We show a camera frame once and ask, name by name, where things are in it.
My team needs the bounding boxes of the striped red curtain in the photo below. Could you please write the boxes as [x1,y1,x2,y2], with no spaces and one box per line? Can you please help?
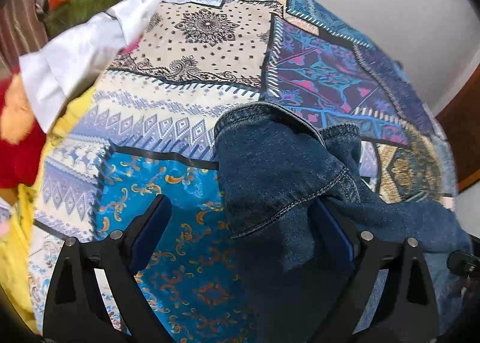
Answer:
[1,0,48,78]

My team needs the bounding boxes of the brown wooden wardrobe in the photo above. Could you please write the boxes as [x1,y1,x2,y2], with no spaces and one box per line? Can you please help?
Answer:
[437,67,480,192]

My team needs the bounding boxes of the yellow fleece blanket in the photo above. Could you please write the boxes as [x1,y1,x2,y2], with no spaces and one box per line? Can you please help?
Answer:
[1,87,95,333]

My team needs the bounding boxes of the blue patchwork bedspread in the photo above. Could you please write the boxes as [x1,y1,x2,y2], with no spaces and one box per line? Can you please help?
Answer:
[28,0,456,342]

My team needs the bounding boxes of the red plush toy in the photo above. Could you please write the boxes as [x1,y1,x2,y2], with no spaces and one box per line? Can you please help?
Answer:
[1,73,47,189]

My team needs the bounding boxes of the blue denim jacket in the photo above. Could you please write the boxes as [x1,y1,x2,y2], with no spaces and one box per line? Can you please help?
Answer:
[214,102,472,342]

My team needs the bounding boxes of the white shirt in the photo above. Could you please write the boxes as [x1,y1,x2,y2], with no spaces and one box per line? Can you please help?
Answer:
[19,0,180,133]

